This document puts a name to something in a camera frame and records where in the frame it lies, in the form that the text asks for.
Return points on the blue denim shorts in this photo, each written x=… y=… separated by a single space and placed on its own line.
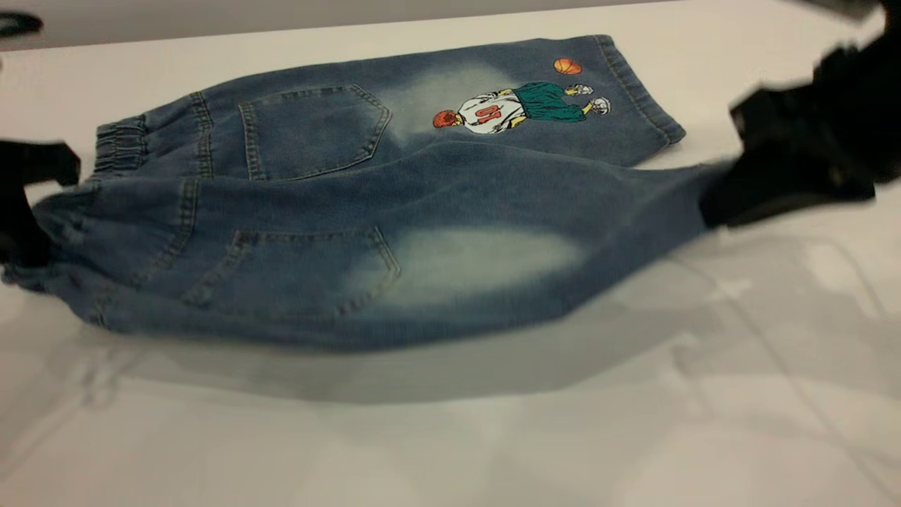
x=394 y=211

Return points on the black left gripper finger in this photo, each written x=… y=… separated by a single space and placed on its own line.
x=35 y=163
x=17 y=225

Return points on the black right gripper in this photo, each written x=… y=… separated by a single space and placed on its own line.
x=838 y=120

